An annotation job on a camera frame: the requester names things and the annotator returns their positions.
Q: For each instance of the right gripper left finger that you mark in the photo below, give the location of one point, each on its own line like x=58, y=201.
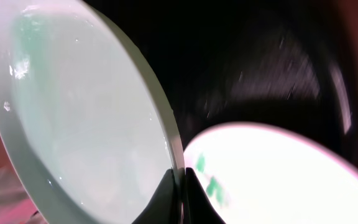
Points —
x=164, y=206

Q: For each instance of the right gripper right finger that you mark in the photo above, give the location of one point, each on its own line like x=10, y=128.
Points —
x=197, y=208

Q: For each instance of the mint green plate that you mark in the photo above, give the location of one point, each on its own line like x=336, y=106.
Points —
x=83, y=117

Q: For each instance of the round black tray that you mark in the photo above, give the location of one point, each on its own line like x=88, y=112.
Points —
x=226, y=61

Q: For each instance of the white plate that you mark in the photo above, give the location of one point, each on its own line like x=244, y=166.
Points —
x=256, y=173

